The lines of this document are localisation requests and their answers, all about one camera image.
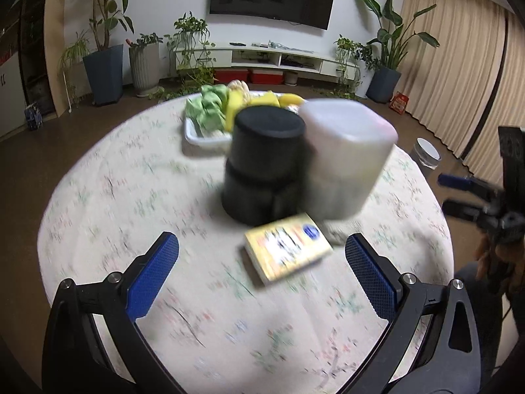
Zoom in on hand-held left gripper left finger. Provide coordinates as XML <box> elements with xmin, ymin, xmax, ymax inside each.
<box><xmin>41</xmin><ymin>231</ymin><xmax>185</xmax><ymax>394</ymax></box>

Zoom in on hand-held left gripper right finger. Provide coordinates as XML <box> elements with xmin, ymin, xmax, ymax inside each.
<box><xmin>345</xmin><ymin>232</ymin><xmax>482</xmax><ymax>394</ymax></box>

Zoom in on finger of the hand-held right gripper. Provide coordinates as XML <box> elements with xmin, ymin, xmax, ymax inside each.
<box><xmin>437</xmin><ymin>173</ymin><xmax>493</xmax><ymax>193</ymax></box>
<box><xmin>443</xmin><ymin>199</ymin><xmax>496</xmax><ymax>224</ymax></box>

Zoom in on yellow tissue packet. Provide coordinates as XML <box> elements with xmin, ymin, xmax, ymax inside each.
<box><xmin>244</xmin><ymin>212</ymin><xmax>333</xmax><ymax>286</ymax></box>

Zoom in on white plastic tray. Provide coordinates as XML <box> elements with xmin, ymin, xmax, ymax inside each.
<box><xmin>184</xmin><ymin>90</ymin><xmax>306</xmax><ymax>148</ymax></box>

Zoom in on person's right hand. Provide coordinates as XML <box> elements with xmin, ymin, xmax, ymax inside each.
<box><xmin>476</xmin><ymin>232</ymin><xmax>525</xmax><ymax>296</ymax></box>

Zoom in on grey waste bin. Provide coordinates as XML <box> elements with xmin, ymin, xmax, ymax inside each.
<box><xmin>412</xmin><ymin>137</ymin><xmax>443</xmax><ymax>171</ymax></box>

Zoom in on floral tablecloth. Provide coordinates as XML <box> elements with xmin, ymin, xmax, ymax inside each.
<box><xmin>37</xmin><ymin>90</ymin><xmax>454</xmax><ymax>394</ymax></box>

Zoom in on red snack bag on floor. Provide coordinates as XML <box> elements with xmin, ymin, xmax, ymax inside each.
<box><xmin>389</xmin><ymin>92</ymin><xmax>410</xmax><ymax>114</ymax></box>

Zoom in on beige curtains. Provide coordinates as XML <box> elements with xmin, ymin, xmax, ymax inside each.
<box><xmin>396</xmin><ymin>0</ymin><xmax>525</xmax><ymax>181</ymax></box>

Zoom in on translucent white plastic container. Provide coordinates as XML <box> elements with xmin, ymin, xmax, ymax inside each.
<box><xmin>299</xmin><ymin>98</ymin><xmax>398</xmax><ymax>220</ymax></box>

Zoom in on broad-leaf plant in blue planter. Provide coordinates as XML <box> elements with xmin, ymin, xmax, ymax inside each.
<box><xmin>355</xmin><ymin>0</ymin><xmax>441</xmax><ymax>103</ymax></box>

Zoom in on black cylinder container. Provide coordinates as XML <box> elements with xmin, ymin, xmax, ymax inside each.
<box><xmin>221</xmin><ymin>106</ymin><xmax>307</xmax><ymax>226</ymax></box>

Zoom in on pothos in white pot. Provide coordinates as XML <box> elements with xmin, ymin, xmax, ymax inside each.
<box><xmin>334</xmin><ymin>35</ymin><xmax>372</xmax><ymax>99</ymax></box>

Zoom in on small plant in ribbed planter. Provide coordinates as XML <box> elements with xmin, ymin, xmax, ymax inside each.
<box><xmin>129</xmin><ymin>33</ymin><xmax>162</xmax><ymax>96</ymax></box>

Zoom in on pale yellow cloth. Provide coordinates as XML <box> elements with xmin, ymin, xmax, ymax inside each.
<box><xmin>227</xmin><ymin>80</ymin><xmax>251</xmax><ymax>99</ymax></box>

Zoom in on tall plant in blue planter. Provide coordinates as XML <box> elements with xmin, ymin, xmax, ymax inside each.
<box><xmin>68</xmin><ymin>0</ymin><xmax>134</xmax><ymax>105</ymax></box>

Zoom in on red storage box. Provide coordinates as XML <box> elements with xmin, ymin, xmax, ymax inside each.
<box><xmin>213</xmin><ymin>69</ymin><xmax>249</xmax><ymax>84</ymax></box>
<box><xmin>250</xmin><ymin>70</ymin><xmax>284</xmax><ymax>85</ymax></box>

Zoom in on grassy potted plant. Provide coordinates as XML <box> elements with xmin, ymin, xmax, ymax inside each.
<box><xmin>59</xmin><ymin>31</ymin><xmax>90</xmax><ymax>103</ymax></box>

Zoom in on trailing pothos plant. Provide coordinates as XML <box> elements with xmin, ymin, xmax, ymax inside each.
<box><xmin>150</xmin><ymin>11</ymin><xmax>218</xmax><ymax>101</ymax></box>

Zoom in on white television cabinet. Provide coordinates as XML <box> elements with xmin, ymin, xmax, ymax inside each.
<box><xmin>176</xmin><ymin>43</ymin><xmax>362</xmax><ymax>80</ymax></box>

